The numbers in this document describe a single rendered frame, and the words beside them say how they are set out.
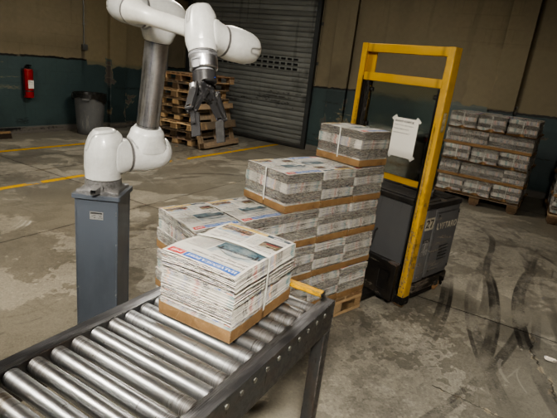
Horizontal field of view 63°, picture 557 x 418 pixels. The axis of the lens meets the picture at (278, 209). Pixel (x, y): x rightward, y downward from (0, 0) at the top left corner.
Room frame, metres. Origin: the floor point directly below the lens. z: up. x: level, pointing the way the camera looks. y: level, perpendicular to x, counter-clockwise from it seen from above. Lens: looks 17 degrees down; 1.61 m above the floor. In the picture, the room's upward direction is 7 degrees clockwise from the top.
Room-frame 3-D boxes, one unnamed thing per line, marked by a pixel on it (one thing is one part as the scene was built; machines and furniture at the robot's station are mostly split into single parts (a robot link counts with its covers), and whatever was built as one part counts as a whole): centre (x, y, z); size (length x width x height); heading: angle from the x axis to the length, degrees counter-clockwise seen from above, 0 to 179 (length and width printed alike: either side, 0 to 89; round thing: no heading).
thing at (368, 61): (3.59, -0.54, 0.97); 0.09 x 0.09 x 1.75; 43
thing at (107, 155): (1.97, 0.78, 1.17); 0.18 x 0.16 x 0.22; 135
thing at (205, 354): (1.21, 0.25, 0.77); 0.47 x 0.05 x 0.05; 61
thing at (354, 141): (3.06, -0.44, 0.65); 0.39 x 0.30 x 1.29; 43
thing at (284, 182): (2.66, -0.01, 0.95); 0.38 x 0.29 x 0.23; 43
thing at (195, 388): (1.09, 0.31, 0.77); 0.47 x 0.05 x 0.05; 61
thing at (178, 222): (2.56, 0.09, 0.42); 1.17 x 0.39 x 0.83; 133
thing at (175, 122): (9.14, 1.86, 0.65); 1.33 x 0.94 x 1.30; 155
